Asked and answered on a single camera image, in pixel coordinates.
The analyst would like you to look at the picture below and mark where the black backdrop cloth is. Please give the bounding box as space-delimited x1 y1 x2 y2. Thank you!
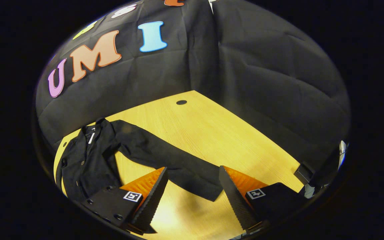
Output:
35 0 352 174

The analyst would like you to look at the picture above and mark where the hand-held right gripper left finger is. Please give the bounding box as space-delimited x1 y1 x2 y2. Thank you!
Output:
80 167 169 235

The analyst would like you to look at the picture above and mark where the black buttoned jacket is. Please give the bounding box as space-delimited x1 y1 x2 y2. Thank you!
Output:
55 117 224 202

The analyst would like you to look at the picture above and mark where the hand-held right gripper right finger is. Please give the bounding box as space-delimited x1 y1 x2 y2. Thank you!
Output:
219 165 307 234

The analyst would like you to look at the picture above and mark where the dark grey block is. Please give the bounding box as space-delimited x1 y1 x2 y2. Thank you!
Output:
294 162 316 185

